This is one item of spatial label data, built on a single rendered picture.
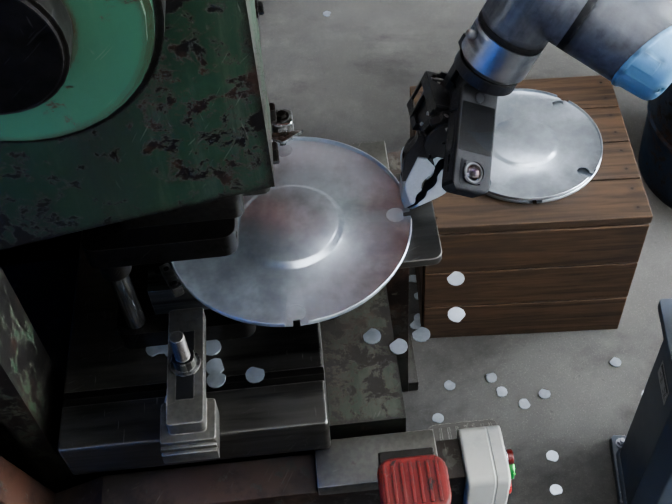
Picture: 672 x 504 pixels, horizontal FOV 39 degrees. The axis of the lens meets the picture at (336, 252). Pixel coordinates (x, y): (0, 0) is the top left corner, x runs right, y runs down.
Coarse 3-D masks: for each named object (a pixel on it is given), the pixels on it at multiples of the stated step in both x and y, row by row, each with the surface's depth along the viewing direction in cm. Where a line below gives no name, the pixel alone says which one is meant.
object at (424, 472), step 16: (384, 464) 95; (400, 464) 95; (416, 464) 95; (432, 464) 95; (384, 480) 94; (400, 480) 94; (416, 480) 94; (432, 480) 94; (448, 480) 94; (384, 496) 93; (400, 496) 93; (416, 496) 93; (432, 496) 92; (448, 496) 93
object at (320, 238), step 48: (288, 144) 121; (336, 144) 120; (288, 192) 115; (336, 192) 116; (384, 192) 115; (240, 240) 111; (288, 240) 110; (336, 240) 110; (384, 240) 110; (192, 288) 108; (240, 288) 107; (288, 288) 107; (336, 288) 106
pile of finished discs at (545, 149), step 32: (512, 96) 186; (544, 96) 185; (512, 128) 179; (544, 128) 179; (576, 128) 179; (512, 160) 174; (544, 160) 174; (576, 160) 174; (512, 192) 170; (544, 192) 170
